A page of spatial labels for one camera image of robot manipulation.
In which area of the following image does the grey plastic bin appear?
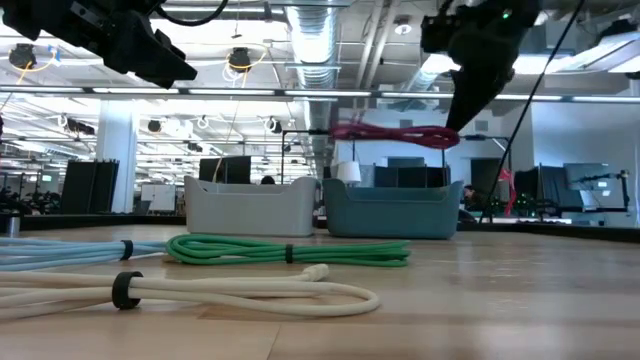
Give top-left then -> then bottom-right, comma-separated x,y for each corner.
183,174 -> 321,238

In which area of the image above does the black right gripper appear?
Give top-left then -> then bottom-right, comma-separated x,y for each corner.
444,0 -> 544,132

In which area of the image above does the light blue USB cable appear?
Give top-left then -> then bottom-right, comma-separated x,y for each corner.
0,237 -> 169,273

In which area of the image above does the green USB cable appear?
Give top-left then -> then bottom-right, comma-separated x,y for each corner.
165,233 -> 413,268

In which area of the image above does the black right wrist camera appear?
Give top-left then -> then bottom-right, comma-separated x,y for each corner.
420,14 -> 451,54

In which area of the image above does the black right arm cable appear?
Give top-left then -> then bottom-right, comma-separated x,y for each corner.
479,0 -> 587,224

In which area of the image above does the whiteboard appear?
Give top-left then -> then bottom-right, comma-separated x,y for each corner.
140,183 -> 177,212

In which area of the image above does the cream USB cable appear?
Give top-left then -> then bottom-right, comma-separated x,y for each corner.
0,262 -> 381,322

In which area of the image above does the black background stand frame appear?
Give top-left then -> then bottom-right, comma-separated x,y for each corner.
441,132 -> 512,212

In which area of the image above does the teal plastic bin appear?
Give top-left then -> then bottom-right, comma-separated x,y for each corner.
322,178 -> 465,239

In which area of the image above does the black left wrist camera cable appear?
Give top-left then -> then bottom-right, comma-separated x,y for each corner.
154,0 -> 230,28

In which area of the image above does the white lamp shade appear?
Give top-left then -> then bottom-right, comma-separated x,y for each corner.
335,160 -> 362,184

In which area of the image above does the red ribbon object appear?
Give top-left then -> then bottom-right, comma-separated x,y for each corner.
497,167 -> 517,217

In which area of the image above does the black room partition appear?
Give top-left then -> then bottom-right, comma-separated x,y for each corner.
60,159 -> 120,215

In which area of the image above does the magenta braided USB cable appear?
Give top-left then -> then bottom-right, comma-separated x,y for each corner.
329,121 -> 462,151

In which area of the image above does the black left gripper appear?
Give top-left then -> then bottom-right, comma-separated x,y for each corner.
0,0 -> 198,90

